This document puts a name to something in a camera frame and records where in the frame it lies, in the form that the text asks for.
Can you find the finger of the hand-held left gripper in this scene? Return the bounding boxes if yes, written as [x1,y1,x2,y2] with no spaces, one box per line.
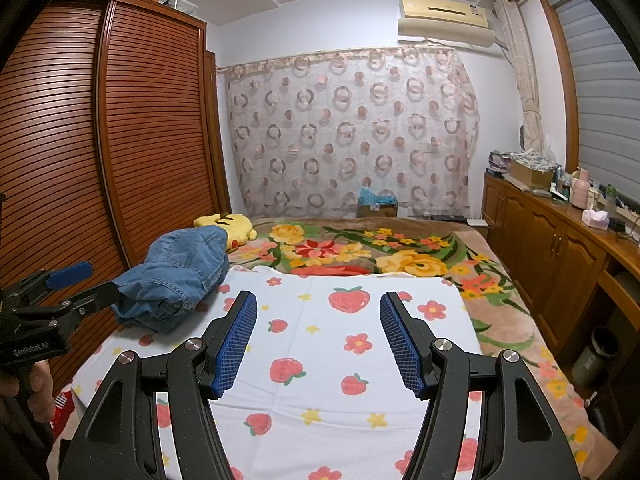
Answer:
[52,281,122,321]
[7,261,94,302]

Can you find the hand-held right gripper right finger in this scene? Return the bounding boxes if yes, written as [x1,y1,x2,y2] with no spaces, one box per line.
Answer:
[379,291,583,480]

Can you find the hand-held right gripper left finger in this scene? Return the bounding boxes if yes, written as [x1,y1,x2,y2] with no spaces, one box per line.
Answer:
[57,290,259,480]

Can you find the light blue denim pants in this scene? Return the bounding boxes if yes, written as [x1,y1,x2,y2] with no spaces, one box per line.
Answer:
[112,264,226,335]

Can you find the dark blue denim pants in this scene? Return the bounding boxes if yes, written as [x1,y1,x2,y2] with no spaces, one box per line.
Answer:
[142,225,230,286]

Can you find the person's left hand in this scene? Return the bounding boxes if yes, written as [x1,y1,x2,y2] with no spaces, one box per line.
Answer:
[0,360,55,413]

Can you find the red and white bag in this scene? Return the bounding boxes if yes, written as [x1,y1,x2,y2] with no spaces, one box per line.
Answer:
[52,385,76,428]

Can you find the white strawberry print sheet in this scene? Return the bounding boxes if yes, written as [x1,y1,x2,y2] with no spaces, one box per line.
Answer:
[52,265,483,480]

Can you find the floral blanket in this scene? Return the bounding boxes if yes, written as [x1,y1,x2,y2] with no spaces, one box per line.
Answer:
[227,217,601,480]

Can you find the yellow plush toy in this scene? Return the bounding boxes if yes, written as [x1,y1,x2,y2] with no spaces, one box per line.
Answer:
[192,212,258,256]

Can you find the cardboard box with blue packets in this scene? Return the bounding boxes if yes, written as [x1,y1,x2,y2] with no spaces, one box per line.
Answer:
[357,178,399,218]

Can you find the wooden louvered wardrobe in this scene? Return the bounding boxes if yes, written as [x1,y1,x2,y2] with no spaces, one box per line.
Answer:
[0,0,231,396]

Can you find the wooden sideboard cabinet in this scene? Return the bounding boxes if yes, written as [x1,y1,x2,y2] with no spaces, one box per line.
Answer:
[482,170,640,411]

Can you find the grey trash bin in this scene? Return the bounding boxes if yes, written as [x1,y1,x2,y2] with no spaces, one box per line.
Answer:
[571,326,620,387]

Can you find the purple grey bag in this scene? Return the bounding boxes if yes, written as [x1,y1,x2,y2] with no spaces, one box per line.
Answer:
[487,150,513,177]

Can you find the sheer circle pattern curtain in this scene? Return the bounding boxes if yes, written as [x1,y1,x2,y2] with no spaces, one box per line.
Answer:
[217,45,481,218]

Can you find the pink tissue box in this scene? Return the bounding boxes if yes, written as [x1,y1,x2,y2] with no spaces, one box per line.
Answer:
[581,208,611,231]

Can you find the pink thermos jug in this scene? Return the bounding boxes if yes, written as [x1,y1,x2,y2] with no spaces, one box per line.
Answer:
[570,167,592,209]

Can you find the white plastic storage box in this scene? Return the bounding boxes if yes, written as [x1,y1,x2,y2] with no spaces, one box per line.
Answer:
[160,0,199,16]

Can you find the beige window curtain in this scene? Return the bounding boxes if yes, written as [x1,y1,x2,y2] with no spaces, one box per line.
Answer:
[494,0,546,156]

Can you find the beige air conditioner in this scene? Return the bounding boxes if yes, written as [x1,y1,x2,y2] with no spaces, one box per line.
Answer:
[397,0,507,50]

